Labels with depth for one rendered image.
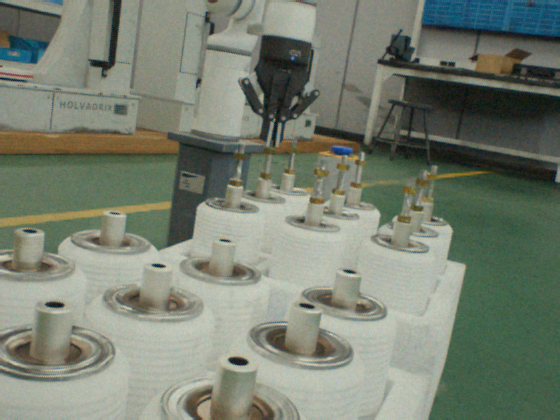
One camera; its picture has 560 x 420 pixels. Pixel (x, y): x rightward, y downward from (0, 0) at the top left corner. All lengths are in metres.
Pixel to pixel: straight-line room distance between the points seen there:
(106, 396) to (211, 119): 1.00
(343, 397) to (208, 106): 0.97
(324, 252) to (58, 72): 2.48
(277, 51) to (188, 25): 2.69
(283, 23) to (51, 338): 0.69
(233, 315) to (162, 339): 0.12
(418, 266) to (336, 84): 5.97
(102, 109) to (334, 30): 4.00
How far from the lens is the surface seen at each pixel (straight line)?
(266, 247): 1.03
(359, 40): 6.73
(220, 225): 0.91
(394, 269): 0.85
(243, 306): 0.59
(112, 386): 0.41
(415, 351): 0.84
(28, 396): 0.39
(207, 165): 1.34
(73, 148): 3.02
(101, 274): 0.64
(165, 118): 3.69
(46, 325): 0.41
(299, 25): 1.01
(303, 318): 0.47
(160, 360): 0.49
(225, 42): 1.36
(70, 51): 3.27
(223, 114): 1.36
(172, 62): 3.69
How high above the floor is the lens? 0.43
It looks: 10 degrees down
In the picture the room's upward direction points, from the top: 9 degrees clockwise
